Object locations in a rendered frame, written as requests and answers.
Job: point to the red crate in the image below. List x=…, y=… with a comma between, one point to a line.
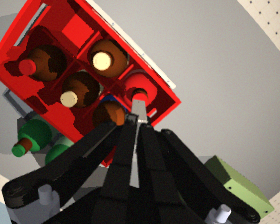
x=69, y=24

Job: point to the red bottle with pink label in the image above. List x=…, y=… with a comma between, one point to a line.
x=141, y=86

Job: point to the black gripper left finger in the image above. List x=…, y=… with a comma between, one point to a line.
x=34, y=197

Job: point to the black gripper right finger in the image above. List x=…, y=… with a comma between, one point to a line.
x=199, y=188

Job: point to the brown bottle with red cap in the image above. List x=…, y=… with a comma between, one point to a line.
x=45, y=63

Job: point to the green bottle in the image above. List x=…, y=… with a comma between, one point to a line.
x=61, y=145
x=35, y=135

